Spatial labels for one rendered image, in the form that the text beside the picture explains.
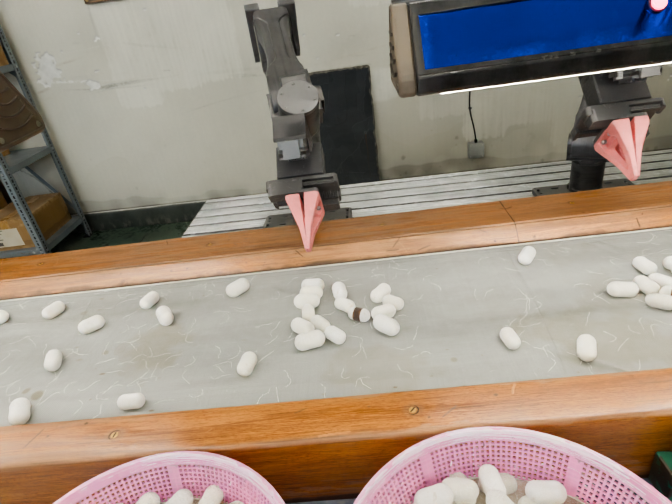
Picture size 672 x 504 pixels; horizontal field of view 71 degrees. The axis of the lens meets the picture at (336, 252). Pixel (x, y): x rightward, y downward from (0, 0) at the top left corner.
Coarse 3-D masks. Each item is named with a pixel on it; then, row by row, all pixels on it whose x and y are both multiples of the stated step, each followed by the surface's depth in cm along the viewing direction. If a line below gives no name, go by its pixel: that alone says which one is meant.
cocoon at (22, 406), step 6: (12, 402) 55; (18, 402) 55; (24, 402) 55; (12, 408) 54; (18, 408) 54; (24, 408) 54; (12, 414) 53; (18, 414) 53; (24, 414) 54; (30, 414) 55; (12, 420) 53; (18, 420) 53; (24, 420) 54
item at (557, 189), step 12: (576, 168) 97; (588, 168) 95; (600, 168) 95; (576, 180) 98; (588, 180) 96; (600, 180) 97; (612, 180) 102; (624, 180) 102; (540, 192) 102; (552, 192) 101; (564, 192) 101
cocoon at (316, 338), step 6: (318, 330) 59; (300, 336) 58; (306, 336) 58; (312, 336) 58; (318, 336) 58; (324, 336) 59; (300, 342) 58; (306, 342) 58; (312, 342) 58; (318, 342) 58; (300, 348) 58; (306, 348) 58
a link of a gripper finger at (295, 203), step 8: (320, 192) 70; (328, 192) 70; (336, 192) 70; (288, 200) 65; (296, 200) 65; (328, 200) 70; (336, 200) 70; (296, 208) 65; (328, 208) 71; (336, 208) 71; (296, 216) 65; (304, 216) 69; (304, 224) 66; (304, 232) 65; (304, 240) 65
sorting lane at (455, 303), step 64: (448, 256) 73; (512, 256) 71; (576, 256) 69; (64, 320) 72; (128, 320) 70; (192, 320) 68; (256, 320) 66; (448, 320) 60; (512, 320) 59; (576, 320) 57; (640, 320) 56; (0, 384) 61; (64, 384) 60; (128, 384) 58; (192, 384) 56; (256, 384) 55; (320, 384) 54; (384, 384) 52; (448, 384) 51
